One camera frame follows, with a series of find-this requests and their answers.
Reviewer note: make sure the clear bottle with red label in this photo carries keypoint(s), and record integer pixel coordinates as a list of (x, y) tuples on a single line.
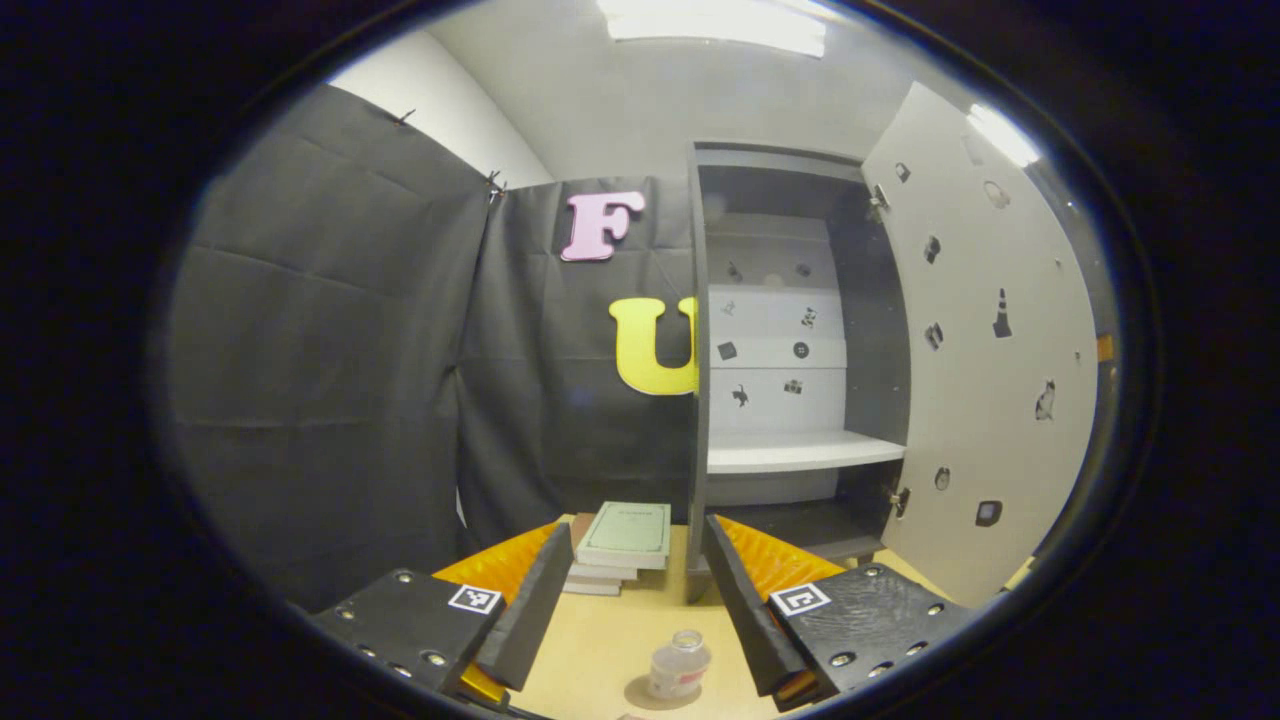
[(678, 668)]

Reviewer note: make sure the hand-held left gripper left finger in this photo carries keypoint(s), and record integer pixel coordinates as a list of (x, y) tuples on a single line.
[(530, 610)]

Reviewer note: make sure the green notebook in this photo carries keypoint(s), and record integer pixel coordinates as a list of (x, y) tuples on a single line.
[(628, 535)]

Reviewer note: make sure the beige cabinet door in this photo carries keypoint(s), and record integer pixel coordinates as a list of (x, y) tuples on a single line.
[(1000, 420)]

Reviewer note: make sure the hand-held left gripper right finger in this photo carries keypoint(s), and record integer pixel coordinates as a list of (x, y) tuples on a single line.
[(745, 610)]

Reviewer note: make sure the black backdrop cloth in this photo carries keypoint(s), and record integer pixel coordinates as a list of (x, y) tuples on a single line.
[(350, 350)]

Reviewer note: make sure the small ceiling light panel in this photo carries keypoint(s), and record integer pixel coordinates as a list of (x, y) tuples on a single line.
[(1003, 135)]

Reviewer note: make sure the large ceiling light panel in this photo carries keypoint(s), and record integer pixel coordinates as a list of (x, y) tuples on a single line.
[(715, 25)]

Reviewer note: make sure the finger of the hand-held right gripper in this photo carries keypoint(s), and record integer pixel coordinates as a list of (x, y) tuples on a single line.
[(1104, 348)]

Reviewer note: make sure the grey cabinet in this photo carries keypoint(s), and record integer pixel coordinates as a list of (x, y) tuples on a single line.
[(870, 330)]

